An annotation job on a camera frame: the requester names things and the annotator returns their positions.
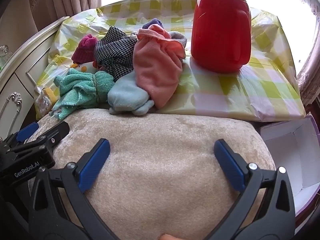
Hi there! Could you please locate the glass jar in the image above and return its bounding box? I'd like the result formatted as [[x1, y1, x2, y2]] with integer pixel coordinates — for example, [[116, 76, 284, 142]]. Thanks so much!
[[0, 44, 13, 65]]

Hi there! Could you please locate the purple knit hat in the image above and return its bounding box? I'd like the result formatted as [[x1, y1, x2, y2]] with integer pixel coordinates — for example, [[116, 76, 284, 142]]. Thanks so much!
[[142, 18, 164, 30]]

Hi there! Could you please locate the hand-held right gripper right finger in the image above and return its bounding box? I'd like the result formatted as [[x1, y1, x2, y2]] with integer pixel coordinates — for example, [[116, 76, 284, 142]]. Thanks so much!
[[214, 139, 297, 240]]

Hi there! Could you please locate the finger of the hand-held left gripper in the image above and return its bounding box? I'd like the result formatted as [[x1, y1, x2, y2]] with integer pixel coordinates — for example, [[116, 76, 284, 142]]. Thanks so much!
[[7, 121, 70, 155], [5, 122, 40, 145]]

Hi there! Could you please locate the magenta knit hat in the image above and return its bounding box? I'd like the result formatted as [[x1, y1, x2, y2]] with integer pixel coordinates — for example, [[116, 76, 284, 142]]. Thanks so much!
[[71, 34, 98, 63]]

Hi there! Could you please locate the white dresser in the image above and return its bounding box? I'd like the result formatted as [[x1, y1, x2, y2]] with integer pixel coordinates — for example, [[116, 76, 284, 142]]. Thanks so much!
[[0, 16, 70, 140]]

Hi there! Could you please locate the green towel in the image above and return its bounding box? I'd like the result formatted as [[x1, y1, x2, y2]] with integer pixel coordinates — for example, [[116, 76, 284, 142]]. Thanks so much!
[[49, 69, 115, 120]]

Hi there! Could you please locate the red thermos bottle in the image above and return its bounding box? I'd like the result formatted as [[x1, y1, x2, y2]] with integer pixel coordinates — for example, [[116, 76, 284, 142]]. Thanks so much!
[[191, 0, 252, 73]]

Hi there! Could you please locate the purple white cardboard box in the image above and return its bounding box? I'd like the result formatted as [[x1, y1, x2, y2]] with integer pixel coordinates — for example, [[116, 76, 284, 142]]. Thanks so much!
[[260, 115, 320, 217]]

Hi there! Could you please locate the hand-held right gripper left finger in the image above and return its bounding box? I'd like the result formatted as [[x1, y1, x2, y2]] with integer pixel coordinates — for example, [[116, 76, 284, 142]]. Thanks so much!
[[28, 138, 111, 240]]

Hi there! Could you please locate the yellow checkered plastic tablecloth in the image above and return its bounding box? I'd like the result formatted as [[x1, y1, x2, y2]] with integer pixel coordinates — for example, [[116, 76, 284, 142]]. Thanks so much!
[[35, 0, 306, 123]]

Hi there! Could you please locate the light blue towel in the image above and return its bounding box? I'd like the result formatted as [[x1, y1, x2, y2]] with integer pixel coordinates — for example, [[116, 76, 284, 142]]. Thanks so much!
[[107, 71, 155, 117]]

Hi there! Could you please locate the black white houndstooth cloth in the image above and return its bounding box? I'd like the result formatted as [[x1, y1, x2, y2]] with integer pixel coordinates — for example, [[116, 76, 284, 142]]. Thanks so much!
[[94, 26, 139, 82]]

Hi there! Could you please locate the pink towel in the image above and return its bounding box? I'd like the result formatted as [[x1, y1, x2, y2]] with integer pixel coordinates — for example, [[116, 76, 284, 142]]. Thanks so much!
[[133, 24, 185, 109]]

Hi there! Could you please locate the ornate metal drawer handle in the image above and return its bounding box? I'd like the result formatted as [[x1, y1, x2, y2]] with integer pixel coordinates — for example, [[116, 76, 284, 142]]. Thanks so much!
[[0, 92, 23, 135]]

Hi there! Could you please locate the beige plush cushion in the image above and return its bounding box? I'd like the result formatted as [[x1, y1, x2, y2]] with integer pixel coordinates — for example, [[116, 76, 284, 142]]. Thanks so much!
[[26, 108, 277, 240]]

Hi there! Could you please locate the mauve patterned curtain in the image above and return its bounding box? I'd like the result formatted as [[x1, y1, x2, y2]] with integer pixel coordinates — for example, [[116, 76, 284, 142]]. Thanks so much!
[[297, 71, 320, 110], [27, 0, 102, 33]]

